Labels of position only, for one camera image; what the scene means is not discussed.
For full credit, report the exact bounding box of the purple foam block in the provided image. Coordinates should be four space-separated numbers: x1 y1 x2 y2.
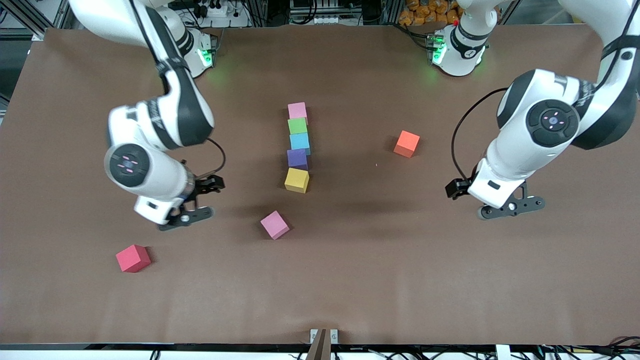
286 148 309 171

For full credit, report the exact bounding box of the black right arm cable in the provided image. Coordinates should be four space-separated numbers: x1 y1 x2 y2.
204 137 227 179

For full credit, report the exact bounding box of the yellow foam block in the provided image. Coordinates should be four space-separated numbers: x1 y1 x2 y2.
284 167 310 194

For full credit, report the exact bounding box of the pile of orange objects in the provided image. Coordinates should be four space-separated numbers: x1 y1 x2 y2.
398 0 463 27

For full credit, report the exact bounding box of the aluminium frame post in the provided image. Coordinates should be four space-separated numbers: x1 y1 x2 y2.
0 0 71 42

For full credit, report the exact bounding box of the silver bracket plate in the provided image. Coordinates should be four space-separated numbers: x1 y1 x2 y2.
310 328 339 345

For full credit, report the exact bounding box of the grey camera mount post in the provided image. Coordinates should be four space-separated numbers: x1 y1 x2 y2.
306 328 332 360

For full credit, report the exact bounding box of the brown table mat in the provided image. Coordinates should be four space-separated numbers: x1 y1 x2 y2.
0 24 640 346

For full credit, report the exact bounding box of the pink foam block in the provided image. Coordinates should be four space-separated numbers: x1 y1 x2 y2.
260 210 291 241
287 102 308 125

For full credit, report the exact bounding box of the orange foam block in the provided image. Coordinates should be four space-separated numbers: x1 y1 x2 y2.
393 130 421 159

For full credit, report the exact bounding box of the red foam block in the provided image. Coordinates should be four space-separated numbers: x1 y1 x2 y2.
115 244 152 274

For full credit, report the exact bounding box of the blue foam block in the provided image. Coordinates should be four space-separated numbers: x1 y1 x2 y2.
289 132 312 155

